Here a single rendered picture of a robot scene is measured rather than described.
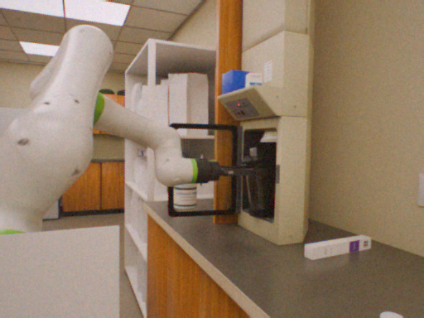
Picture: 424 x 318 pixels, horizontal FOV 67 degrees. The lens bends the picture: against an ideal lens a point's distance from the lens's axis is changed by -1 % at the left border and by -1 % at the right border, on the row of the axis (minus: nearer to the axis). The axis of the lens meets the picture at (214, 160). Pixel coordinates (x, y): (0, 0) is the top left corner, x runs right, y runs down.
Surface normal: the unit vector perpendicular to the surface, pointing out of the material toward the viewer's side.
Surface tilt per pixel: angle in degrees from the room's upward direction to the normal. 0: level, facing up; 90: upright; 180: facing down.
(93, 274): 90
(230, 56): 90
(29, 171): 120
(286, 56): 90
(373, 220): 90
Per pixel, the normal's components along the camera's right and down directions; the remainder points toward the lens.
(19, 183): 0.01, 0.54
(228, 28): 0.40, 0.06
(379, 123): -0.92, 0.00
